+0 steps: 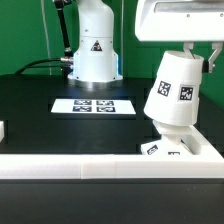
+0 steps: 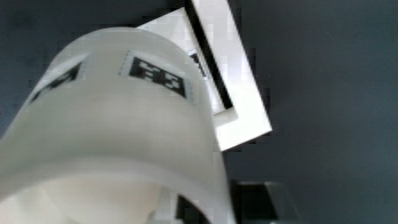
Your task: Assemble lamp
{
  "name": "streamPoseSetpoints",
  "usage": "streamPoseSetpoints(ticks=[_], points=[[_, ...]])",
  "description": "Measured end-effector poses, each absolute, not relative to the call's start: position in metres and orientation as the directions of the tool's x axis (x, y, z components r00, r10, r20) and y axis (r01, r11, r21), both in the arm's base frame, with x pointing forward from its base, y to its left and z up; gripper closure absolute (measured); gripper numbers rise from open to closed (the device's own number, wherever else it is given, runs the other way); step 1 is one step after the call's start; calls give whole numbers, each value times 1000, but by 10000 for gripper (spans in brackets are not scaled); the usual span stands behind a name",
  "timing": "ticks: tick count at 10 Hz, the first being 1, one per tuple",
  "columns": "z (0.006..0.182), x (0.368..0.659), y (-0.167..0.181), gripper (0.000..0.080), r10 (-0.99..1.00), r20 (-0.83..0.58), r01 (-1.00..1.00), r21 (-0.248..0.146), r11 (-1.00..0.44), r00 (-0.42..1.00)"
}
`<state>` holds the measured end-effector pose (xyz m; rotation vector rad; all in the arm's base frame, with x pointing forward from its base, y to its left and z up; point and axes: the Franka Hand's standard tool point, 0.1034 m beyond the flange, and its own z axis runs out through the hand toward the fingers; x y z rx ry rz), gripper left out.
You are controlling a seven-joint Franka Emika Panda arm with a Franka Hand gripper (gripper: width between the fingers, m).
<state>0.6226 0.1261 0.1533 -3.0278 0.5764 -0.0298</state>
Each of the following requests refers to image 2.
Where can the white L-shaped fence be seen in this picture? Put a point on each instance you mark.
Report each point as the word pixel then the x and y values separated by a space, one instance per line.
pixel 197 26

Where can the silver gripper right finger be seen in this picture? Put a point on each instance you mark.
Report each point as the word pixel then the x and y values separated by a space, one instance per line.
pixel 262 204

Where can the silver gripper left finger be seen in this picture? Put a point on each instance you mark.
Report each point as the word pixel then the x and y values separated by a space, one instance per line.
pixel 175 212

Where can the white lamp shade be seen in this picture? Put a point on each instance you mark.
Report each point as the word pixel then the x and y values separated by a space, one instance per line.
pixel 108 151

